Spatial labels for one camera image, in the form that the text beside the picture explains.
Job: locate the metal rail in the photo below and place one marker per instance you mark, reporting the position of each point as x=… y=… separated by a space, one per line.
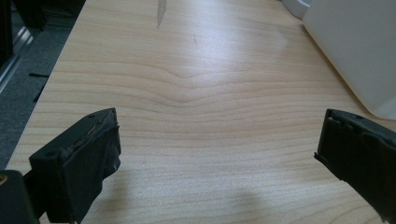
x=14 y=53

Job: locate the white rounded box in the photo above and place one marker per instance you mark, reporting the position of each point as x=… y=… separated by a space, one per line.
x=358 y=46

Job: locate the dark furniture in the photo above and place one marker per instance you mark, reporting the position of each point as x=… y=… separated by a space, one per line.
x=37 y=11

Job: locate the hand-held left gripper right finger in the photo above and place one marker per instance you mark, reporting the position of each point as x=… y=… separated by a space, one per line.
x=358 y=149

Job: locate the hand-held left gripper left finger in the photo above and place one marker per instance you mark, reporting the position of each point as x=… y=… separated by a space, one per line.
x=77 y=161

